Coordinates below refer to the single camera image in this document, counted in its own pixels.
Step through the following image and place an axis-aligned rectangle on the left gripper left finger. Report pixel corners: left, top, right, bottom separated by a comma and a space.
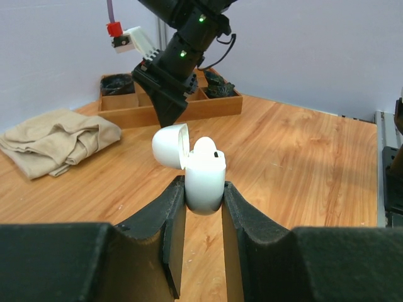
1, 176, 186, 301

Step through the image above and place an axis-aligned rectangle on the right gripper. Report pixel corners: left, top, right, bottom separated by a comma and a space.
131, 50, 198, 127

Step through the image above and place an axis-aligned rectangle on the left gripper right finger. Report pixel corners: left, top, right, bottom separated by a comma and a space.
222, 182, 402, 301

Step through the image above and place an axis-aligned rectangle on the white earbud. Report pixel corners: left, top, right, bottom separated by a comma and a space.
193, 137, 219, 158

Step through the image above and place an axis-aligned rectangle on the white earbud charging case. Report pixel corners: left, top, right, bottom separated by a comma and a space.
152, 123, 227, 216

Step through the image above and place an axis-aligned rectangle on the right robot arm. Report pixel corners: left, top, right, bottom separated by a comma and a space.
132, 1, 232, 128

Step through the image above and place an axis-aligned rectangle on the wooden compartment tray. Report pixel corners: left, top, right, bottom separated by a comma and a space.
98, 71, 243, 129

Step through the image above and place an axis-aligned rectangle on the dark rolled sock bottom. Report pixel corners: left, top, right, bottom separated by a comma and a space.
203, 70, 236, 98

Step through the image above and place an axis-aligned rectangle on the dark rolled sock top-left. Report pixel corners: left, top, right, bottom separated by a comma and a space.
100, 74, 135, 96

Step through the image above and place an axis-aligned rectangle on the beige folded cloth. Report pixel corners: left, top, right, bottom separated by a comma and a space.
1, 109, 122, 179

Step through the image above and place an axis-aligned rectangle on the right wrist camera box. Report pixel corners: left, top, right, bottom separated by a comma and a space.
106, 22, 159, 59

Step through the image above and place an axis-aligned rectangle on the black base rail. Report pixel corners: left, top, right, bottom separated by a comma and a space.
375, 97, 402, 228

